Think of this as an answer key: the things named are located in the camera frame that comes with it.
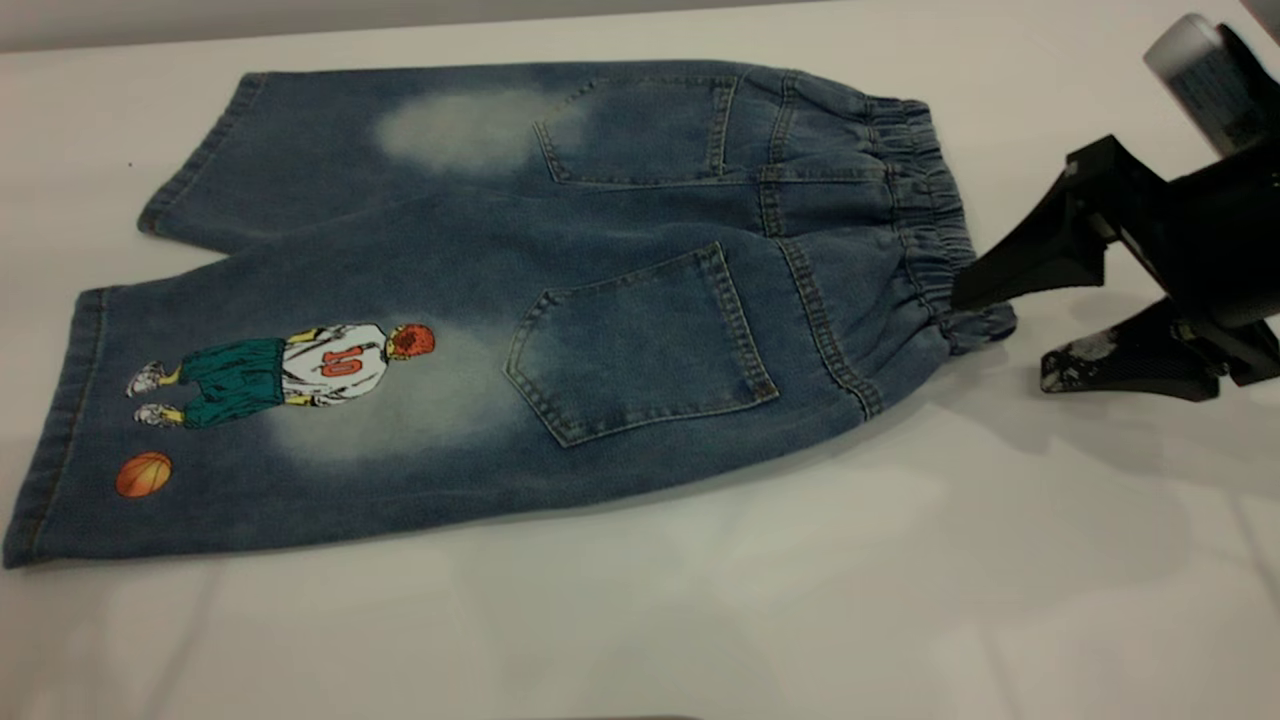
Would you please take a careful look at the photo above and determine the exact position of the blue denim jeans basketball print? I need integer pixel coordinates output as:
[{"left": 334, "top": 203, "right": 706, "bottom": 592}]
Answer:
[{"left": 3, "top": 60, "right": 1019, "bottom": 571}]

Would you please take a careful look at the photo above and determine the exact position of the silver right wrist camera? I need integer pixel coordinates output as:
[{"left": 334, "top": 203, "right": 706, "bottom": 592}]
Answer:
[{"left": 1143, "top": 12, "right": 1280, "bottom": 157}]

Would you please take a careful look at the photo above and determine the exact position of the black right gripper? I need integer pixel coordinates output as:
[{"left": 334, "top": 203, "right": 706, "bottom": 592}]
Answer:
[{"left": 950, "top": 135, "right": 1280, "bottom": 403}]

